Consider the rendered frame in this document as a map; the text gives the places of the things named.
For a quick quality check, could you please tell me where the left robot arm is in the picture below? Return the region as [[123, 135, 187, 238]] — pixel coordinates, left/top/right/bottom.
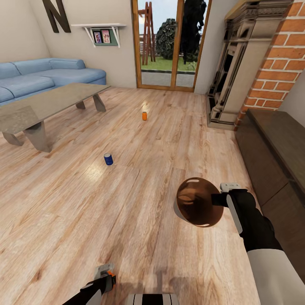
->
[[62, 262, 116, 305]]

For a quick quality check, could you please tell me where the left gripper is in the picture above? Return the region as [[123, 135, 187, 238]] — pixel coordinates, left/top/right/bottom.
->
[[94, 275, 116, 295]]

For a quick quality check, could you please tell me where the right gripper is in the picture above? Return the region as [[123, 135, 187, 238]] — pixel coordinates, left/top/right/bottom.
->
[[211, 193, 227, 207]]

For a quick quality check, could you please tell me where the trash can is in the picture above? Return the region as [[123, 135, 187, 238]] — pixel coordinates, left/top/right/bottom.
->
[[173, 177, 224, 228]]

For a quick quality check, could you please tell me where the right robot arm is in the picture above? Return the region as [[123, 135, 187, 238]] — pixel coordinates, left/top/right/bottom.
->
[[211, 183, 305, 305]]

